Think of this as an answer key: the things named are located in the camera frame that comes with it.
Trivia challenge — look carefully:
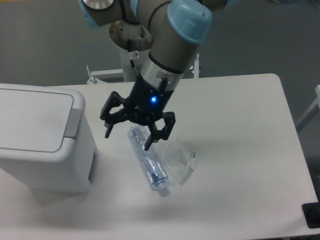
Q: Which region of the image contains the clear plastic wrapper bag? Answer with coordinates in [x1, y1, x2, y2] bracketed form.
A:
[159, 137, 198, 185]

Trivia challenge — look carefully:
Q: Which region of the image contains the white frame at right edge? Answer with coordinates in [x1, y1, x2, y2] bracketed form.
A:
[295, 84, 320, 133]

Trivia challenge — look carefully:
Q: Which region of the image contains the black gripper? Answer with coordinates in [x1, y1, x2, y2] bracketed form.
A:
[99, 74, 177, 151]

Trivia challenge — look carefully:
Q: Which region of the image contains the white push-button trash can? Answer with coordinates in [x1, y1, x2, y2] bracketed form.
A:
[0, 83, 97, 193]

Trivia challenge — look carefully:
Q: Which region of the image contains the black clamp at table edge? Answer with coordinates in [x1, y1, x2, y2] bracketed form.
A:
[302, 202, 320, 229]

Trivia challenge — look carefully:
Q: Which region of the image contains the white pedestal base frame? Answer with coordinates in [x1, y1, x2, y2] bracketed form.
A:
[86, 53, 201, 85]

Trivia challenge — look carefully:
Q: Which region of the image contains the crushed clear plastic bottle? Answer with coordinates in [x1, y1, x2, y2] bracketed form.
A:
[127, 125, 169, 197]

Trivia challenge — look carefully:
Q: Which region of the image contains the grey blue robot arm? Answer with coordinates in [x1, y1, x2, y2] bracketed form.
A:
[78, 0, 233, 149]

